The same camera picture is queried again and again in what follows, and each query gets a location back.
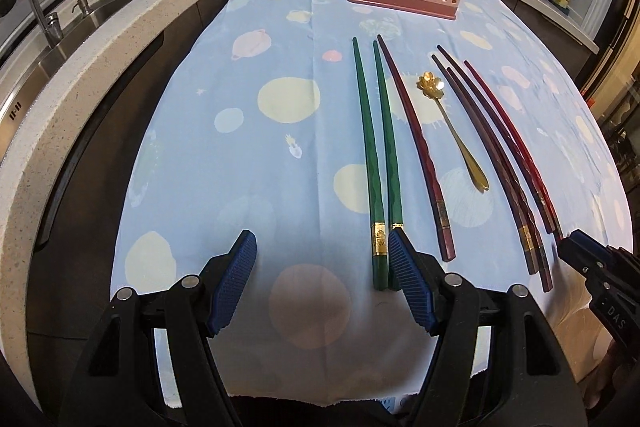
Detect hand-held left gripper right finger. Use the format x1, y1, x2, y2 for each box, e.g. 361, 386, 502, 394
389, 227, 587, 427

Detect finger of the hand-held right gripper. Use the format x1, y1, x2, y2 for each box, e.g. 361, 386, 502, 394
556, 239, 601, 280
569, 229, 611, 259

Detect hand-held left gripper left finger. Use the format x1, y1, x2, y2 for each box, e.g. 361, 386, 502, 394
60, 229, 258, 427

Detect dark purple chopstick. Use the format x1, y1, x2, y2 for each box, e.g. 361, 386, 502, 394
447, 66, 553, 294
431, 54, 538, 277

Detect green chopstick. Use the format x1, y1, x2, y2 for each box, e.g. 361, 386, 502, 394
372, 40, 407, 238
351, 37, 390, 292

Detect gold flower spoon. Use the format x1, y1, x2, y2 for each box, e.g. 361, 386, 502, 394
417, 71, 491, 194

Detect dark red chopstick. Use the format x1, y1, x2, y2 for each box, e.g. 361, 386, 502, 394
376, 35, 457, 263

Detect dark red chopsticks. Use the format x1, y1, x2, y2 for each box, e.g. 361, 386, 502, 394
436, 45, 558, 235

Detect blue planet print tablecloth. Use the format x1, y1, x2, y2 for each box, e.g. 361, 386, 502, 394
112, 0, 633, 395

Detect dark base cabinet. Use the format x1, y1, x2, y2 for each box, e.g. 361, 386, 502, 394
25, 27, 168, 348

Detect white stone countertop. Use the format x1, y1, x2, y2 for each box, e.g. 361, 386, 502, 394
0, 0, 601, 358

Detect stainless steel sink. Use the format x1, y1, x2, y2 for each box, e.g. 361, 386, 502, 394
0, 0, 188, 108

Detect steel soap dispenser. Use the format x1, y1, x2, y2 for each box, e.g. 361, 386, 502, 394
71, 0, 98, 28

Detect chrome faucet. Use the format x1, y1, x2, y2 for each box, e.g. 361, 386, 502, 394
0, 0, 66, 52

